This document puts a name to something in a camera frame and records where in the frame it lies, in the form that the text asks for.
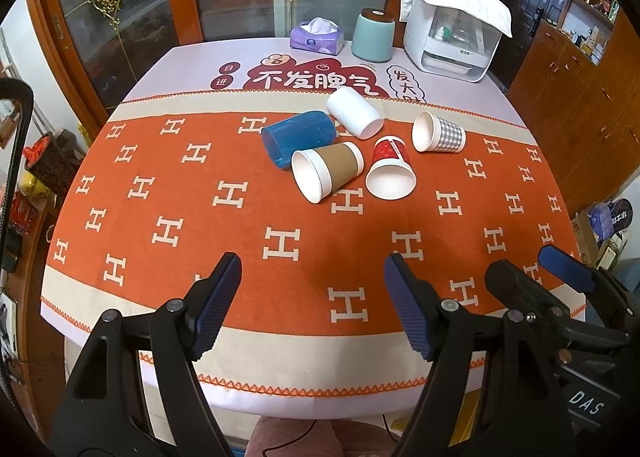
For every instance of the teal canister brown lid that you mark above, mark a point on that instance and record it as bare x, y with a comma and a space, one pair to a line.
373, 36

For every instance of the grey checkered paper cup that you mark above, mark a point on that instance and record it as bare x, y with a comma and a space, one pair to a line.
431, 133

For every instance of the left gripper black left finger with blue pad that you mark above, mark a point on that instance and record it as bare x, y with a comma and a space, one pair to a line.
103, 412

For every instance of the pink chair cushion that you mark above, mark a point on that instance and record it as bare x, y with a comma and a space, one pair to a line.
302, 437

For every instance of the white plastic cup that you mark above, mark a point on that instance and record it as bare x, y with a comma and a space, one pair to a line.
354, 113

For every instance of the purple tissue pack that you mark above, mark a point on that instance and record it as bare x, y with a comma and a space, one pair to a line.
318, 35

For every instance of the red paper cup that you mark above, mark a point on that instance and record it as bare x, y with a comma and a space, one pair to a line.
391, 176

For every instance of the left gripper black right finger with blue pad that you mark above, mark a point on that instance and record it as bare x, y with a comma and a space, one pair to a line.
514, 412

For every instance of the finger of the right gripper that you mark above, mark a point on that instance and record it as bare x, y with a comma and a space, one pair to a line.
616, 306
517, 291

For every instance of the white countertop appliance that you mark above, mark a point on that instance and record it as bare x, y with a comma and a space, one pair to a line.
449, 42

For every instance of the brown sleeve paper cup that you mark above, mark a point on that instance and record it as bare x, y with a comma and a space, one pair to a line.
320, 172

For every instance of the orange H-pattern tablecloth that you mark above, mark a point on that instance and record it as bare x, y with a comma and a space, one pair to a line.
178, 176

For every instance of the blue translucent plastic cup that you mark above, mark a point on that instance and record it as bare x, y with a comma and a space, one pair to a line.
303, 131

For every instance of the brown wooden sideboard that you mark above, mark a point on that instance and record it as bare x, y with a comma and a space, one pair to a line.
583, 116

